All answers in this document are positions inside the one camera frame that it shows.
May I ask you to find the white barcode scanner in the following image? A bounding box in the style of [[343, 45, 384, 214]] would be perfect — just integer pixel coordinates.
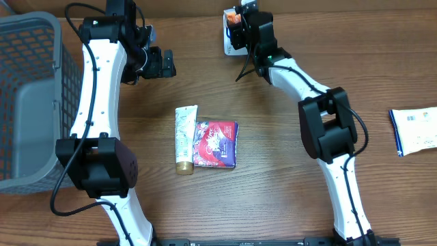
[[223, 9, 248, 56]]

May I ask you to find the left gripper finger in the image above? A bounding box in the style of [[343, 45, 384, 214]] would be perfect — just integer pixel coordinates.
[[161, 66, 177, 78], [163, 49, 175, 70]]

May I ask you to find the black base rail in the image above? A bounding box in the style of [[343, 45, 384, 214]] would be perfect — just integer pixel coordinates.
[[97, 237, 402, 246]]

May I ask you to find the orange white sticker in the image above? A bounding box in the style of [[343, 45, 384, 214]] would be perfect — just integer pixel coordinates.
[[224, 9, 241, 25]]

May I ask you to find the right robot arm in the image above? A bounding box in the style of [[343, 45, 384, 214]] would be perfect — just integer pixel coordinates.
[[223, 1, 378, 245]]

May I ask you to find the orange cream snack bag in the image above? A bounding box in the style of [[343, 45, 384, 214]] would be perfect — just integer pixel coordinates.
[[389, 107, 437, 157]]

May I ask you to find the white tube gold cap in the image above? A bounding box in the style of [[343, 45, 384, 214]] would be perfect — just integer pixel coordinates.
[[175, 105, 198, 175]]

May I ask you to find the red purple tissue pack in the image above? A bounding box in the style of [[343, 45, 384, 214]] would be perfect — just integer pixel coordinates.
[[193, 121, 239, 168]]

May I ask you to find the dark grey plastic basket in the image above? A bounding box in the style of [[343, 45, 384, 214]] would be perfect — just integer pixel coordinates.
[[1, 12, 82, 195]]

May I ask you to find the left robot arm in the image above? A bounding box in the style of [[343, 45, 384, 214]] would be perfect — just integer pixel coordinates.
[[55, 0, 176, 245]]

